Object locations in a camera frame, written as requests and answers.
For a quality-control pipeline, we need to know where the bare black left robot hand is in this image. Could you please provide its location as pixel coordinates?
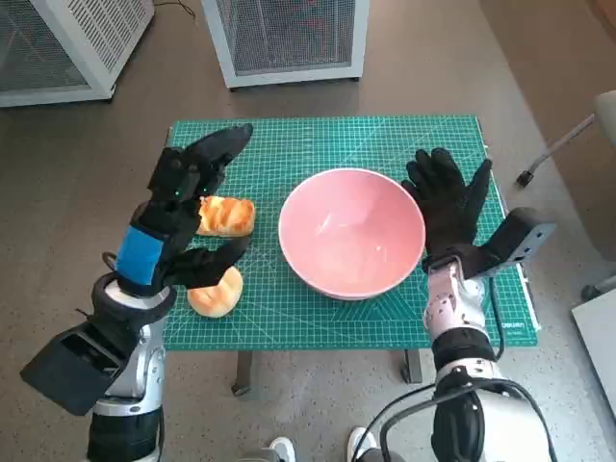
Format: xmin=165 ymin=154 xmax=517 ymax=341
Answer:
xmin=114 ymin=122 xmax=255 ymax=295

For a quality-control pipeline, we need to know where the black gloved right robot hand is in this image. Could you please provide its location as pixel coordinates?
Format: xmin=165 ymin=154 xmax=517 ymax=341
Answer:
xmin=400 ymin=147 xmax=493 ymax=265

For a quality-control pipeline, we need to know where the long toy bread loaf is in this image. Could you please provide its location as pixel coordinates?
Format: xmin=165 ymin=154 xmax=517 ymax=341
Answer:
xmin=194 ymin=195 xmax=256 ymax=238

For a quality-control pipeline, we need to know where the round toy bread roll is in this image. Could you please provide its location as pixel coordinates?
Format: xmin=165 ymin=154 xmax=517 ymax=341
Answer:
xmin=186 ymin=266 xmax=244 ymax=319

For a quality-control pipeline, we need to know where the pink bowl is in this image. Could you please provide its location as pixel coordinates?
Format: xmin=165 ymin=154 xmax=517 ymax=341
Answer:
xmin=277 ymin=167 xmax=427 ymax=302

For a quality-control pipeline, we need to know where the green cutting mat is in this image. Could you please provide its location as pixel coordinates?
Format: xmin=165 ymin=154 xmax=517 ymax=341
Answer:
xmin=163 ymin=114 xmax=539 ymax=351

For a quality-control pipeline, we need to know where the metal table leg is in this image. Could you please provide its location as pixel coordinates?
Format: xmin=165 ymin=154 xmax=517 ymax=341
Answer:
xmin=398 ymin=346 xmax=424 ymax=385
xmin=230 ymin=349 xmax=255 ymax=397

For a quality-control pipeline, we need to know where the beige chair with metal legs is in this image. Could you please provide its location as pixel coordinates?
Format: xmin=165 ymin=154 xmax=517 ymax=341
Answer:
xmin=516 ymin=90 xmax=616 ymax=300

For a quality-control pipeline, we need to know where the wide white mesh cabinet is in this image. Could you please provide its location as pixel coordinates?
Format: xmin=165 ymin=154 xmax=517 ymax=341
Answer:
xmin=0 ymin=0 xmax=156 ymax=108

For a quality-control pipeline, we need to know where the white desk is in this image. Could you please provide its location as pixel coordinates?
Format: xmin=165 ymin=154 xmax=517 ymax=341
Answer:
xmin=571 ymin=288 xmax=616 ymax=400

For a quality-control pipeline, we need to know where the narrow white mesh cabinet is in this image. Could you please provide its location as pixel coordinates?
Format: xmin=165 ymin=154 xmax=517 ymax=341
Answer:
xmin=200 ymin=0 xmax=371 ymax=90

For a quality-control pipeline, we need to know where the white shoe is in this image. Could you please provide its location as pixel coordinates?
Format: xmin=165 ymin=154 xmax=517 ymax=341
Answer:
xmin=269 ymin=436 xmax=297 ymax=462
xmin=346 ymin=426 xmax=379 ymax=462

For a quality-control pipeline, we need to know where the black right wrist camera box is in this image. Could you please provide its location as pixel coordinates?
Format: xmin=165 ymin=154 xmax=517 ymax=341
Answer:
xmin=461 ymin=206 xmax=557 ymax=280

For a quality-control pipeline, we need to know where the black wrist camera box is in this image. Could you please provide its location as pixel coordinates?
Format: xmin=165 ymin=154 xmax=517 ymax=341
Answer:
xmin=19 ymin=320 xmax=140 ymax=416
xmin=461 ymin=206 xmax=557 ymax=280

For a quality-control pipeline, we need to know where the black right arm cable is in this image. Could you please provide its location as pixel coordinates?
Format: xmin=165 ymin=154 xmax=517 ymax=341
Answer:
xmin=384 ymin=377 xmax=559 ymax=462
xmin=374 ymin=276 xmax=505 ymax=462

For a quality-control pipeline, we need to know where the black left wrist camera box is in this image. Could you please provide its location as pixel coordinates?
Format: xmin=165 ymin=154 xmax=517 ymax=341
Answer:
xmin=19 ymin=320 xmax=140 ymax=416

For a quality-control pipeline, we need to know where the thin black floor cable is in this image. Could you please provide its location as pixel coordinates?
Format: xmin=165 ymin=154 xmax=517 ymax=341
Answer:
xmin=154 ymin=0 xmax=194 ymax=21

